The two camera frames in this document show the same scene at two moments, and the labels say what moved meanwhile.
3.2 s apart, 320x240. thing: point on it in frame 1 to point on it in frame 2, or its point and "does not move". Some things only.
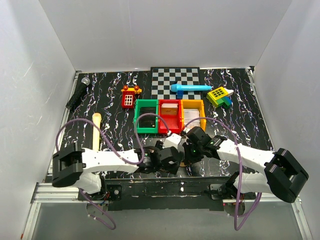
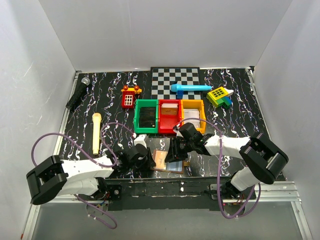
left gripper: x=159 y=145 to x=149 y=163
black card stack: x=147 y=121 does not move
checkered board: x=162 y=78 does not move
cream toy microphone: x=96 y=118 does not move
